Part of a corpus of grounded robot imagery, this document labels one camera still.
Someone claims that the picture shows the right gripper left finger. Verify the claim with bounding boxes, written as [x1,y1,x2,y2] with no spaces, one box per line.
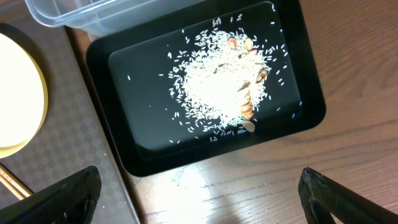
[1,166,102,224]

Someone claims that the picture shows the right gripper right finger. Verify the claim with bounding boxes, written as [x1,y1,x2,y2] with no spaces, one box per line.
[298,167,397,224]

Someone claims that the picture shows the wooden chopstick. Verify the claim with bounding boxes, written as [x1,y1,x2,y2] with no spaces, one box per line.
[0,175,25,200]
[1,164,34,198]

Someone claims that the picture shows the yellow plate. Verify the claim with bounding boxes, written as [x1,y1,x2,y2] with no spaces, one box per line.
[1,34,49,158]

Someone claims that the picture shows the brown serving tray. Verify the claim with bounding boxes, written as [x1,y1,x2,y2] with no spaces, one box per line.
[1,22,137,223]

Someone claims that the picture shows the pile of rice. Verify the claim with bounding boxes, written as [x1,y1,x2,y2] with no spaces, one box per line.
[126,2,304,144]

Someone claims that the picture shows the black tray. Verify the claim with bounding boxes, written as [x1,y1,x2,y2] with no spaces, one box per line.
[86,1,326,177]

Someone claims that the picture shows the clear plastic bin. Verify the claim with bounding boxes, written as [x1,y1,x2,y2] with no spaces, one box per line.
[25,0,201,37]

